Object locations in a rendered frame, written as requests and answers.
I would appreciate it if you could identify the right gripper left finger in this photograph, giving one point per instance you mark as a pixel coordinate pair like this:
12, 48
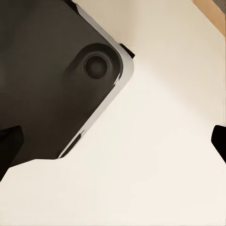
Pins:
11, 141

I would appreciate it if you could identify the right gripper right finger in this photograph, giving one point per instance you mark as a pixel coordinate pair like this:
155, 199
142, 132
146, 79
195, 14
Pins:
218, 139

